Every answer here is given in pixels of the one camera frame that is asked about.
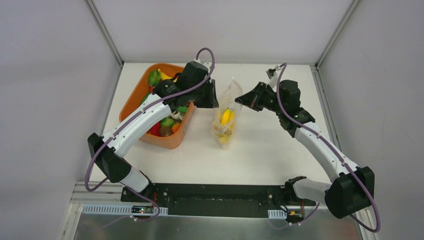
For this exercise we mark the single yellow banana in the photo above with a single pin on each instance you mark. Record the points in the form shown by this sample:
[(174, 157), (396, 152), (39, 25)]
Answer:
[(164, 76)]

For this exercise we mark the red toy pepper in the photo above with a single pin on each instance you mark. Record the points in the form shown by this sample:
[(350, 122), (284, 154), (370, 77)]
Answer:
[(155, 129)]

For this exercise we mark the orange plastic bin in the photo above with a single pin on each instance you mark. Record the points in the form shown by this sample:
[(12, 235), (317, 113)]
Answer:
[(138, 94)]

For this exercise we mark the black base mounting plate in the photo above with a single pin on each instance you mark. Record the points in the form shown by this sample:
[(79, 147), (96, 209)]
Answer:
[(221, 200)]

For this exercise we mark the clear zip top bag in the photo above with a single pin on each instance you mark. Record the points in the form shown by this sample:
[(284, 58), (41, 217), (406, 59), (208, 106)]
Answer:
[(226, 100)]

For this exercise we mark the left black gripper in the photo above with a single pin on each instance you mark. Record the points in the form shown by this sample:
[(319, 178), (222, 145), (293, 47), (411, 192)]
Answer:
[(205, 94)]

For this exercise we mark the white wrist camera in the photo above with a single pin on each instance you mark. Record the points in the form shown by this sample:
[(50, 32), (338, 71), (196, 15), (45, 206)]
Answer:
[(273, 76), (207, 64)]

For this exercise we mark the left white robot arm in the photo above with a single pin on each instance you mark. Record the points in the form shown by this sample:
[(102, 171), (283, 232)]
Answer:
[(108, 150)]

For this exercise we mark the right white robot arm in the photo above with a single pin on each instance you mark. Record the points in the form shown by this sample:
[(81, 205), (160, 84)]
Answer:
[(351, 187)]

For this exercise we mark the white toy mushroom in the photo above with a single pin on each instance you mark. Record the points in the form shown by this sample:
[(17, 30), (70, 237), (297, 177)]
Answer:
[(177, 115)]

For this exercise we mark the yellow banana bunch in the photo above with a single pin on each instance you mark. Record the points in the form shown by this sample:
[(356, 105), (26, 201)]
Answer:
[(227, 122)]

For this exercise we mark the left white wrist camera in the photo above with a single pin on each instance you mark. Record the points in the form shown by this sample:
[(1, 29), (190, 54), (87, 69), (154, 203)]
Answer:
[(207, 64)]

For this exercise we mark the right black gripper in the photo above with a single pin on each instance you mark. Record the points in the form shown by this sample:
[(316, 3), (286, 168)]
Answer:
[(259, 98)]

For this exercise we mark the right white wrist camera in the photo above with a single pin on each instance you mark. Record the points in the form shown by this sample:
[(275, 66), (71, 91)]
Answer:
[(273, 76)]

